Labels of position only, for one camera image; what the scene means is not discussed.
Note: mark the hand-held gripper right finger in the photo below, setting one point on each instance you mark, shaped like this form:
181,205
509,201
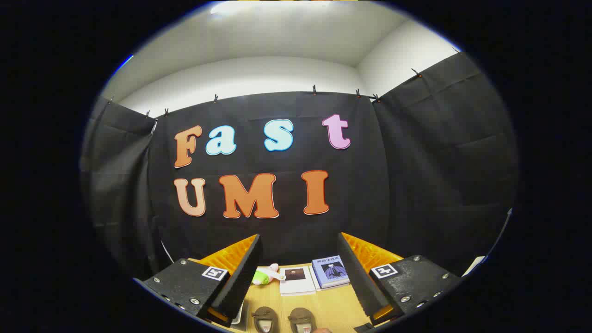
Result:
358,277

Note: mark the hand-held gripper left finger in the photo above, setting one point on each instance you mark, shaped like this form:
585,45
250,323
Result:
240,277

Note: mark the brown fuzzy loafer shoe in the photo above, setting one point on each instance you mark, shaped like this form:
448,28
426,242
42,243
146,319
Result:
300,315
264,315

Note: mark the green and pink plush toy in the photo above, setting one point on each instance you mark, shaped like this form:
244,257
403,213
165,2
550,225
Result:
262,277

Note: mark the blue cover book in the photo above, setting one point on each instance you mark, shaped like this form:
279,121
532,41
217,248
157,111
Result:
330,270

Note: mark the white portrait cover book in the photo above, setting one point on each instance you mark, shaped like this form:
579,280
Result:
298,286

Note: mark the row of black clips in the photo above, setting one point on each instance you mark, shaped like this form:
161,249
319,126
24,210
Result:
314,89

